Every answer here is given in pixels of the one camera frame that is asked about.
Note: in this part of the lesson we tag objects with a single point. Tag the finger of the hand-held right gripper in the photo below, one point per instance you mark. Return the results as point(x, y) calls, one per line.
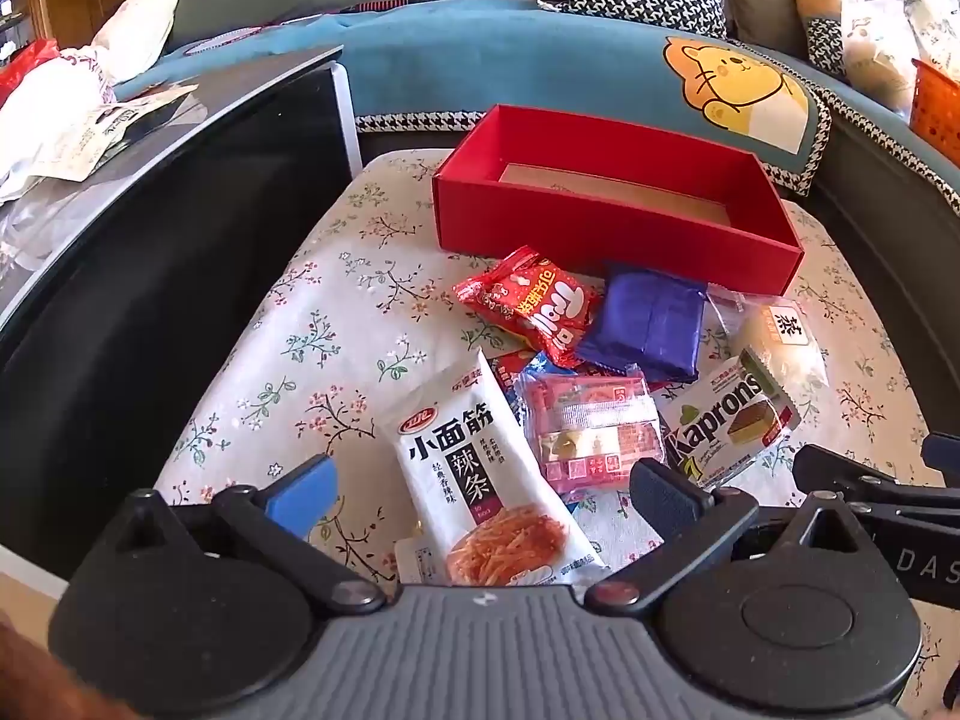
point(945, 451)
point(840, 469)

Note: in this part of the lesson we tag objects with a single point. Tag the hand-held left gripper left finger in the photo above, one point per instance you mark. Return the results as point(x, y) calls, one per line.
point(306, 493)

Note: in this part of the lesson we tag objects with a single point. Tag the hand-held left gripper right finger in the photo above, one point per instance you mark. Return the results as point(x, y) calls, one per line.
point(667, 496)

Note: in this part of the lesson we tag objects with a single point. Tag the green white wafer packet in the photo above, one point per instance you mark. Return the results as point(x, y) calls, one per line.
point(720, 427)

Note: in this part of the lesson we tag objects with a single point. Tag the pink clear snack packet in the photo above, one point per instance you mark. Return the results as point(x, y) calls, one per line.
point(592, 427)

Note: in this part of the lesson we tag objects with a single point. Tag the clear cake packet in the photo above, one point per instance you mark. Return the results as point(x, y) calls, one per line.
point(780, 352)

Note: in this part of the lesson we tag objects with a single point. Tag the white spicy strips packet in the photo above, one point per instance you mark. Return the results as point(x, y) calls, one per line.
point(465, 457)

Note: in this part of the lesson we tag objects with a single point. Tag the purple foil snack packet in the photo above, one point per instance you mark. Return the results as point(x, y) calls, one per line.
point(645, 322)

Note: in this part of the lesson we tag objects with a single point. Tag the blue snack packet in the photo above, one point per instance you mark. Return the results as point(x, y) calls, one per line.
point(536, 375)

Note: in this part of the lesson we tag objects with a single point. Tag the long red snack packet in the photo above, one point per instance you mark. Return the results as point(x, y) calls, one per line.
point(504, 371)

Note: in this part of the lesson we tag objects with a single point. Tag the red crinkled snack packet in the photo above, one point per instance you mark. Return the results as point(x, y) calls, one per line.
point(536, 300)

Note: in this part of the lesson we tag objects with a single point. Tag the red cardboard box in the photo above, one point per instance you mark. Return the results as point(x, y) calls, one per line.
point(600, 229)

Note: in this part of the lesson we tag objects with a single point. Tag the person's left forearm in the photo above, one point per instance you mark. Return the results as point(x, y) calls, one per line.
point(45, 675)

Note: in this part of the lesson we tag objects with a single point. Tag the black glass coffee table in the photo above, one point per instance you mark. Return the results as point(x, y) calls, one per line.
point(150, 277)

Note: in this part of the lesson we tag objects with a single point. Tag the blue houndstooth-edged sofa cover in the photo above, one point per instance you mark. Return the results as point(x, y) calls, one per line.
point(885, 127)

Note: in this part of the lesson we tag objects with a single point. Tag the orange plastic basket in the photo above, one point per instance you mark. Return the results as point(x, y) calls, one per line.
point(937, 101)

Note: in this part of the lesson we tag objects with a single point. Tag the white plastic bag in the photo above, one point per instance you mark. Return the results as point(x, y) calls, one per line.
point(877, 37)

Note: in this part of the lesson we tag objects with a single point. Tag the white paper bag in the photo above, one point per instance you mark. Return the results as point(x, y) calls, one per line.
point(97, 127)

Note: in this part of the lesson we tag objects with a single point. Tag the crinkled clear plastic bag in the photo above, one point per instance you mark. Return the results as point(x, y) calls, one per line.
point(937, 15)

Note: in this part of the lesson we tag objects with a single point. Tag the small orange houndstooth pillow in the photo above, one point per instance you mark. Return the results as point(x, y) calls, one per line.
point(821, 22)

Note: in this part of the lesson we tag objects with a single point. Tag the blue lion-print sofa cover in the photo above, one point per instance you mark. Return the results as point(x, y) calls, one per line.
point(525, 60)

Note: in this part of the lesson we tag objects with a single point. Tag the white cloth bundle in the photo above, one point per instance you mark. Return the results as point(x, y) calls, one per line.
point(75, 82)

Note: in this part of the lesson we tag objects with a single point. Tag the small white paper scrap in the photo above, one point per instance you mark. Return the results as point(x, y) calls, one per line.
point(553, 5)

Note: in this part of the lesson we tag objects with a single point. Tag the red plastic bag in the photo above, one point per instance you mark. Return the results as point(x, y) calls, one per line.
point(26, 67)

